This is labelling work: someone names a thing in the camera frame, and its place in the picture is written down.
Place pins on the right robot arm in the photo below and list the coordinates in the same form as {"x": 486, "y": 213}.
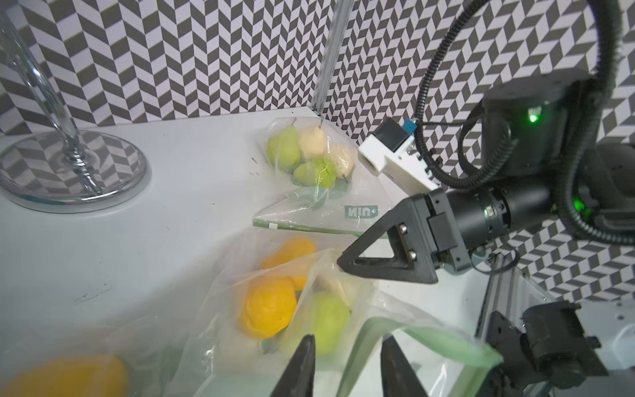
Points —
{"x": 540, "y": 158}

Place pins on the green pear bag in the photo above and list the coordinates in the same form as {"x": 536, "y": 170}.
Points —
{"x": 324, "y": 315}
{"x": 282, "y": 149}
{"x": 320, "y": 171}

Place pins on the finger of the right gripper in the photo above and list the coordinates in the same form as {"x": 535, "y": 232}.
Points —
{"x": 411, "y": 241}

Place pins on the yellow pear middle bag upper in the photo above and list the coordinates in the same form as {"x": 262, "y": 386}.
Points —
{"x": 292, "y": 249}

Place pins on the zip-top bag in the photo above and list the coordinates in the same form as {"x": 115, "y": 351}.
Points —
{"x": 135, "y": 359}
{"x": 220, "y": 359}
{"x": 350, "y": 206}

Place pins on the chrome glass holder stand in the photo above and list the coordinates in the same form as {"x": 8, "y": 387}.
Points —
{"x": 66, "y": 170}

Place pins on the cream pear far bag right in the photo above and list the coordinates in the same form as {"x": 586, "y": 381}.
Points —
{"x": 344, "y": 159}

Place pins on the yellow pear middle bag lower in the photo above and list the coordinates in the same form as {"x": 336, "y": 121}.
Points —
{"x": 269, "y": 307}

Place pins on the yellow pear bag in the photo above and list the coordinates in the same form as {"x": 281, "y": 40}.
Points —
{"x": 269, "y": 307}
{"x": 292, "y": 249}
{"x": 95, "y": 375}

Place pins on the cream pear bag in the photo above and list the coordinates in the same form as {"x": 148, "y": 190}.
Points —
{"x": 344, "y": 159}
{"x": 312, "y": 142}

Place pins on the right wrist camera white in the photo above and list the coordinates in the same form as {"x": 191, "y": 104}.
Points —
{"x": 390, "y": 150}

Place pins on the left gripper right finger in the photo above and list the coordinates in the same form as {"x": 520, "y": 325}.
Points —
{"x": 397, "y": 376}

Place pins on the cream pear far bag upper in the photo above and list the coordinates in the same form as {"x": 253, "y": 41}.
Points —
{"x": 312, "y": 142}

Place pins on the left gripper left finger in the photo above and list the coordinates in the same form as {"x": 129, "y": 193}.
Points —
{"x": 297, "y": 379}

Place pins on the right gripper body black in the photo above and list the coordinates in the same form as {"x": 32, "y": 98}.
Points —
{"x": 493, "y": 210}

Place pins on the yellow pear left bag lower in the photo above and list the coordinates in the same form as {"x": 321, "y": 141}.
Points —
{"x": 95, "y": 375}

